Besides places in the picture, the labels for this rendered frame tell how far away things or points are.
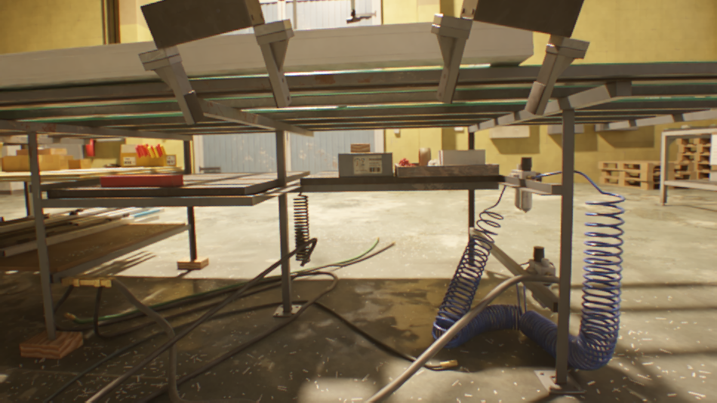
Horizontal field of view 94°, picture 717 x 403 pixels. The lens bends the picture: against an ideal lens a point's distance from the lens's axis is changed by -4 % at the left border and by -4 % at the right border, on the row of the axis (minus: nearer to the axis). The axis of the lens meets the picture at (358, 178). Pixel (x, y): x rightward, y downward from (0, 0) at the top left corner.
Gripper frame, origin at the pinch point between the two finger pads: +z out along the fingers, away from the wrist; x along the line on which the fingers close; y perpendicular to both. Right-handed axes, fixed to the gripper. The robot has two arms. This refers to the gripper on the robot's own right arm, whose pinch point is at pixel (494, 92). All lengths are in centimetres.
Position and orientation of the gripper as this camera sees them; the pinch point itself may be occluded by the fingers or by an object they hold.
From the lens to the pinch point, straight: 51.3
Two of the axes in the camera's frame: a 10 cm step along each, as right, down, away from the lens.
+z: -1.4, 8.8, 4.5
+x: 9.8, 0.8, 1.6
